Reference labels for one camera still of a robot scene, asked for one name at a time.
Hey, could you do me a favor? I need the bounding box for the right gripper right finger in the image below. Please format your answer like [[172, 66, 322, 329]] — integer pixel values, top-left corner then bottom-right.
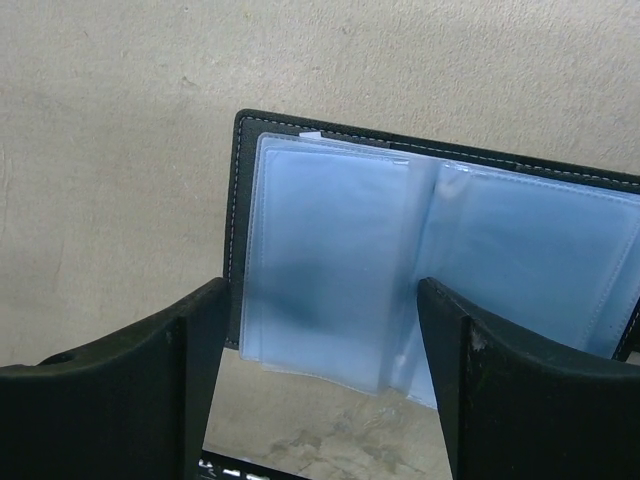
[[417, 278, 639, 479]]

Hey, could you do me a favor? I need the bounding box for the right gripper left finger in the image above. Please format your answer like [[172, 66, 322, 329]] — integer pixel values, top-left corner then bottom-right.
[[1, 278, 231, 479]]

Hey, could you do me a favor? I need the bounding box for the black leather card holder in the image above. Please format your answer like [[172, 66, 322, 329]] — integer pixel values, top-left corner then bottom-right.
[[224, 109, 639, 407]]

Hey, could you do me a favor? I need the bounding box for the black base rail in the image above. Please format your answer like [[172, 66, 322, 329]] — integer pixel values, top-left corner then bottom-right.
[[196, 450, 306, 480]]

